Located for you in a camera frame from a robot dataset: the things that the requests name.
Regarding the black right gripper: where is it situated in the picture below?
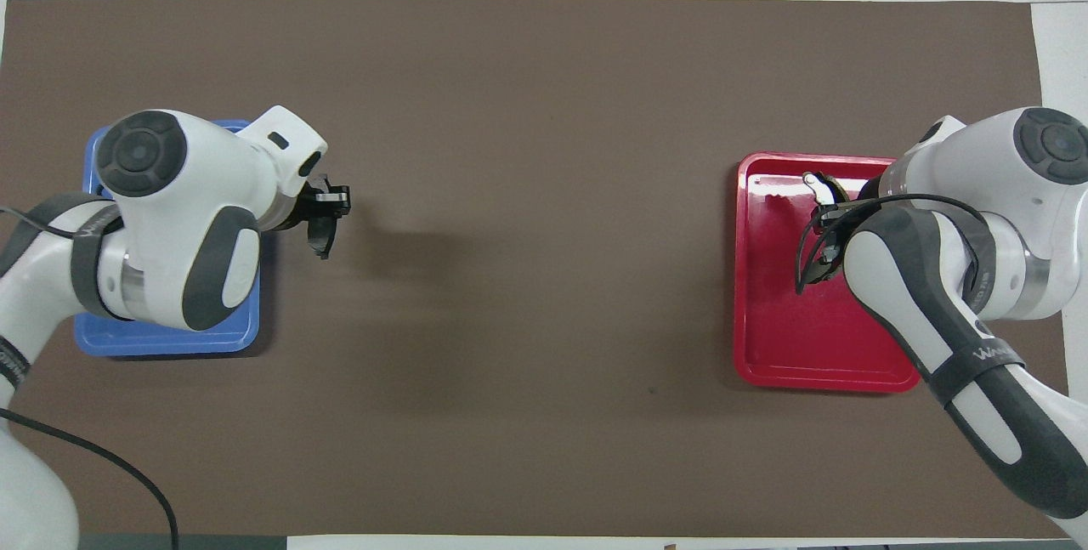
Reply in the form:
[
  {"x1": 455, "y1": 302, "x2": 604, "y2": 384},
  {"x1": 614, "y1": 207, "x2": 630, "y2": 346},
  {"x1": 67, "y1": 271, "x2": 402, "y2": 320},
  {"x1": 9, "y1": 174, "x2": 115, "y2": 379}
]
[{"x1": 812, "y1": 178, "x2": 885, "y2": 281}]

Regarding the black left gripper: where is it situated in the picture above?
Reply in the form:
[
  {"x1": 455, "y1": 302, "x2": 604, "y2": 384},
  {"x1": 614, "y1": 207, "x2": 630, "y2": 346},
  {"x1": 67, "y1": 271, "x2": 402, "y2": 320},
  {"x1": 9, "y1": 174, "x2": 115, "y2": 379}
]
[{"x1": 274, "y1": 174, "x2": 352, "y2": 233}]

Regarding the curved silver brake shoe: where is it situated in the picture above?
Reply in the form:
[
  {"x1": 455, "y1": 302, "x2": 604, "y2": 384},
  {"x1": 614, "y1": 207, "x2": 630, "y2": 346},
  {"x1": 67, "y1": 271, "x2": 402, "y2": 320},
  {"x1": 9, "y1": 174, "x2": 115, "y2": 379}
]
[{"x1": 802, "y1": 172, "x2": 847, "y2": 286}]

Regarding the grey brake pad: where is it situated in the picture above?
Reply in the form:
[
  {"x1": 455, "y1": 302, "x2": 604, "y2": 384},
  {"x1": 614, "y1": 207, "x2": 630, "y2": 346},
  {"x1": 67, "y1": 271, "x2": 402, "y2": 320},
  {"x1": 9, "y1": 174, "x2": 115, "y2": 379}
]
[{"x1": 307, "y1": 212, "x2": 342, "y2": 260}]

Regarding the red plastic tray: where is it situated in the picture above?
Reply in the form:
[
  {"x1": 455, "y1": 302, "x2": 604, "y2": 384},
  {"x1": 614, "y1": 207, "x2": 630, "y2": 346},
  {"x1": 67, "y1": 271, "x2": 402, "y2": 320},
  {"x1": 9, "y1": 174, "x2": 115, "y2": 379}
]
[{"x1": 733, "y1": 151, "x2": 921, "y2": 394}]

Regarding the blue plastic tray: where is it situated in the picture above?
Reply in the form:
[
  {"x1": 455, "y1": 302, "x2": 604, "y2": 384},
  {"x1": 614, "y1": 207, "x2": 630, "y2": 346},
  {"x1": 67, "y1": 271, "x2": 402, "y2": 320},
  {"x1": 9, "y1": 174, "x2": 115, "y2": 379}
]
[{"x1": 74, "y1": 119, "x2": 264, "y2": 358}]

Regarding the brown table mat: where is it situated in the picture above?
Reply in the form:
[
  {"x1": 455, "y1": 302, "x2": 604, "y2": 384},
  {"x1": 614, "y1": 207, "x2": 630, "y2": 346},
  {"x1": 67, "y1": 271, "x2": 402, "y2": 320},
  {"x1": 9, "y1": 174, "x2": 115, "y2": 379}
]
[{"x1": 0, "y1": 0, "x2": 1045, "y2": 538}]

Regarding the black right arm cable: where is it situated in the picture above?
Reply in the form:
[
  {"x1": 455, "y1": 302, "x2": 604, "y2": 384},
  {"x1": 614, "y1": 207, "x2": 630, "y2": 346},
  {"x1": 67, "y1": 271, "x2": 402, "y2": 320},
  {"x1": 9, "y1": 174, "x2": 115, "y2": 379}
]
[{"x1": 795, "y1": 193, "x2": 991, "y2": 296}]

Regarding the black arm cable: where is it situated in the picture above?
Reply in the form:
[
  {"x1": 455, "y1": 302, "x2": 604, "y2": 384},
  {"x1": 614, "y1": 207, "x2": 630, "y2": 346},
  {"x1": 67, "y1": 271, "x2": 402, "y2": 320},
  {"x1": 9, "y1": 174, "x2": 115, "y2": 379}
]
[
  {"x1": 795, "y1": 193, "x2": 991, "y2": 296},
  {"x1": 0, "y1": 206, "x2": 180, "y2": 550}
]

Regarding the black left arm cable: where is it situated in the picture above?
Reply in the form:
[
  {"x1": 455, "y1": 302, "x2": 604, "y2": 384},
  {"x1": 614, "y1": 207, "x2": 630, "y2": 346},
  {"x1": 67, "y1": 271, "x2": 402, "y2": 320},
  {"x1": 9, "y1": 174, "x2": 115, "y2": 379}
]
[{"x1": 0, "y1": 206, "x2": 180, "y2": 550}]

